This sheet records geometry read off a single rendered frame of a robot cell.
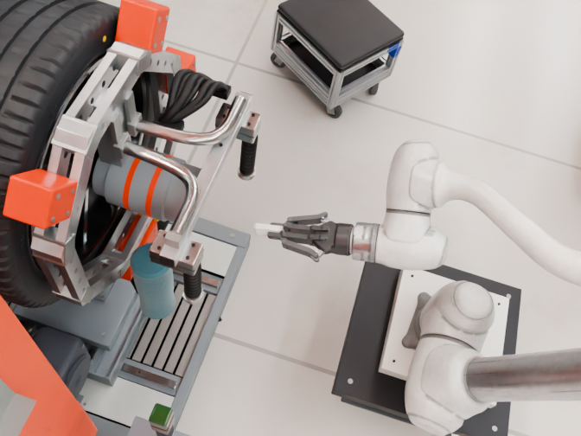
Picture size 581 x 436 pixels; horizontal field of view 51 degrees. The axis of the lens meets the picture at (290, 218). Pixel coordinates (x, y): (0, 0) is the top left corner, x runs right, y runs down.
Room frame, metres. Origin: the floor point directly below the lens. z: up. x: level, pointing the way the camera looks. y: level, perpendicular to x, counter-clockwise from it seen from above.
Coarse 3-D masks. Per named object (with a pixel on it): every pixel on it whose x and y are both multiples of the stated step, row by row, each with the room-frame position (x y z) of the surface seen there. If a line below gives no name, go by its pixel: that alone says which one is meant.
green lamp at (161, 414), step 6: (156, 408) 0.27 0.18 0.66; (162, 408) 0.27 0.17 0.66; (168, 408) 0.27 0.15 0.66; (150, 414) 0.25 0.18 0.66; (156, 414) 0.26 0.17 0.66; (162, 414) 0.26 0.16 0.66; (168, 414) 0.26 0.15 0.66; (150, 420) 0.24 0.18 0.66; (156, 420) 0.24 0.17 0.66; (162, 420) 0.25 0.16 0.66; (168, 420) 0.25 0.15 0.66; (156, 426) 0.24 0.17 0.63; (162, 426) 0.24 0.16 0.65; (168, 426) 0.24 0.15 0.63
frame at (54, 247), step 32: (128, 64) 0.75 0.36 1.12; (160, 64) 0.85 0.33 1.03; (96, 96) 0.68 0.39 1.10; (160, 96) 0.93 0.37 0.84; (64, 128) 0.58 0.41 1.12; (96, 128) 0.60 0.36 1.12; (64, 160) 0.55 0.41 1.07; (64, 224) 0.46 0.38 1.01; (128, 224) 0.70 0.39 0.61; (64, 256) 0.42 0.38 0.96; (128, 256) 0.60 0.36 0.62; (64, 288) 0.43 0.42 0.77; (96, 288) 0.47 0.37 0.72
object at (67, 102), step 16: (96, 64) 0.77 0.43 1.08; (80, 80) 0.71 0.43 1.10; (112, 80) 0.85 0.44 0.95; (144, 80) 0.94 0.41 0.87; (144, 96) 0.93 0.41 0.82; (64, 112) 0.91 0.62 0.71; (144, 112) 0.92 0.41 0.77; (48, 144) 0.58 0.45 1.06; (48, 160) 0.64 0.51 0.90; (96, 160) 0.74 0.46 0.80; (96, 208) 0.71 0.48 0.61; (112, 208) 0.72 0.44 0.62; (80, 224) 0.62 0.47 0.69; (96, 224) 0.67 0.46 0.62; (80, 240) 0.60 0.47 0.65; (96, 240) 0.62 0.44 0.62; (80, 256) 0.56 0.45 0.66
